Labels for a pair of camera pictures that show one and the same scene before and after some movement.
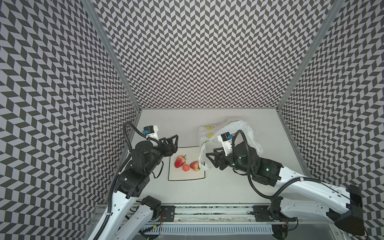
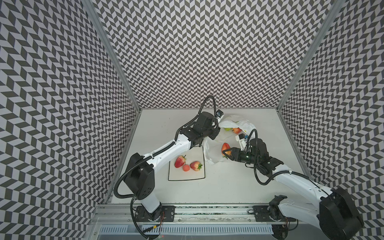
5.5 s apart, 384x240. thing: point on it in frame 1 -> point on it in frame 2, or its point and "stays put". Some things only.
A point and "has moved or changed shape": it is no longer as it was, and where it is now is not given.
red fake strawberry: x=195 y=165 stays put
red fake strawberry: x=180 y=161 stays put
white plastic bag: x=208 y=132 has moved or changed shape
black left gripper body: x=161 y=151 -> x=212 y=132
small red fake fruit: x=186 y=167 stays put
